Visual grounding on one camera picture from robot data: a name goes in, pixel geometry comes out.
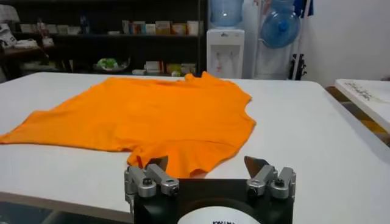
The black shelving unit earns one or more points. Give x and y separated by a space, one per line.
91 45

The white water dispenser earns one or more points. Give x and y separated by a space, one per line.
225 39

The small bright green box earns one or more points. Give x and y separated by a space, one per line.
175 73

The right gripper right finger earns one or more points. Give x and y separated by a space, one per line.
262 178

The white metal jug rack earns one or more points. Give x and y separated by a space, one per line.
268 61

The orange t-shirt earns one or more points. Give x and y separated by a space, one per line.
152 115

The red white medicine box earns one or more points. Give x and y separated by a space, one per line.
152 66

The labelled blue water jug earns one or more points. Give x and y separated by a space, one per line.
225 13

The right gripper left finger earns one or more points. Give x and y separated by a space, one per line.
143 181

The colourful medicine box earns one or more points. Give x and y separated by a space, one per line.
138 28

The dark blue hanging cloth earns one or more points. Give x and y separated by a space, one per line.
303 7

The yellow white medicine box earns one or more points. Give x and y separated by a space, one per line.
163 28

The tall white red box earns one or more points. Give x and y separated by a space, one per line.
126 27

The white side table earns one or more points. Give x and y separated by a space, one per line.
365 97

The flat white box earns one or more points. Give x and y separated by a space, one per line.
139 72

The brown wooden desk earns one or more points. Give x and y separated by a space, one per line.
21 53

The blue plastic bottle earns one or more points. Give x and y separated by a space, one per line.
84 24

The bowl of green fruit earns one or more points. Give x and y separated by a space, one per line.
108 63

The clear bottle pink flowers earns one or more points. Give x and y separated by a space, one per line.
42 29

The black tripod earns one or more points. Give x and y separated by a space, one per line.
298 67

